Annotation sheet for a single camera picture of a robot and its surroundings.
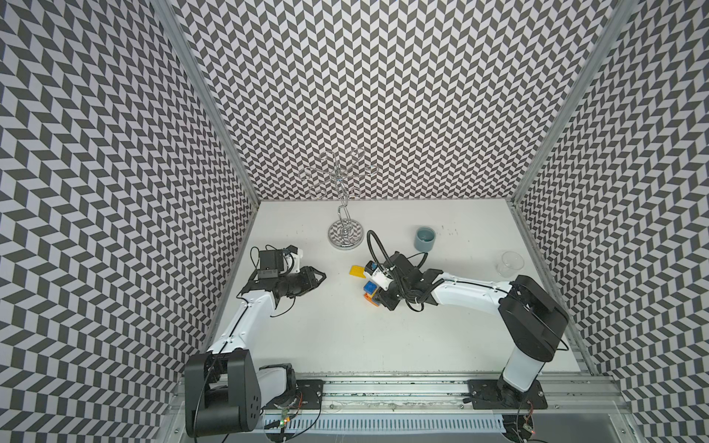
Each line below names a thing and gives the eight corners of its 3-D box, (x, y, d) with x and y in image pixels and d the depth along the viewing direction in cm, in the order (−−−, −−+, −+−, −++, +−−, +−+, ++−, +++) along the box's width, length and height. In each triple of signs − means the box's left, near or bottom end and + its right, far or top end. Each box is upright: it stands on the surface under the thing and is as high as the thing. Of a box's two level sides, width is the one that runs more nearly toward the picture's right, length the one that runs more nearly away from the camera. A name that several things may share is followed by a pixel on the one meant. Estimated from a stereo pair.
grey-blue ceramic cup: (415, 252, 104) (417, 243, 99) (412, 234, 109) (414, 225, 105) (435, 252, 104) (438, 243, 99) (431, 234, 109) (434, 225, 105)
